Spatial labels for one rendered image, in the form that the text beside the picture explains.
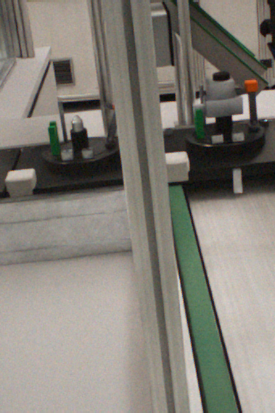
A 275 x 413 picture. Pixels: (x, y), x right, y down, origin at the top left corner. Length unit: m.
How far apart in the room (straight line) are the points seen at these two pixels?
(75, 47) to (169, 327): 4.91
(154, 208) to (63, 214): 0.68
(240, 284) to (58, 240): 0.36
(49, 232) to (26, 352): 0.27
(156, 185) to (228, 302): 0.44
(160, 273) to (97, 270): 0.63
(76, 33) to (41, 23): 0.25
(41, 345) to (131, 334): 0.12
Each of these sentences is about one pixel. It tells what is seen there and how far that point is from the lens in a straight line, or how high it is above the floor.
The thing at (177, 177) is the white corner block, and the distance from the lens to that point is 1.21.
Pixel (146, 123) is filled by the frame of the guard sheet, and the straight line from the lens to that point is 0.49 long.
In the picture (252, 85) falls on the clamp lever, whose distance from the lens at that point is 1.30.
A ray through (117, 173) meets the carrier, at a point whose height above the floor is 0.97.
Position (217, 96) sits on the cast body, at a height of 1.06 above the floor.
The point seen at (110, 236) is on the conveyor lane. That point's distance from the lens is 1.20.
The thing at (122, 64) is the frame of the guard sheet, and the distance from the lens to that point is 0.48.
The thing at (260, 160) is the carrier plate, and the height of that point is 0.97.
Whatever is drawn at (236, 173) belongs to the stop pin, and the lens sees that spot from 1.21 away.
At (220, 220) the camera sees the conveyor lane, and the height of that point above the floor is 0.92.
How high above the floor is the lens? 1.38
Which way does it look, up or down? 23 degrees down
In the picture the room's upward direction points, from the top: 7 degrees counter-clockwise
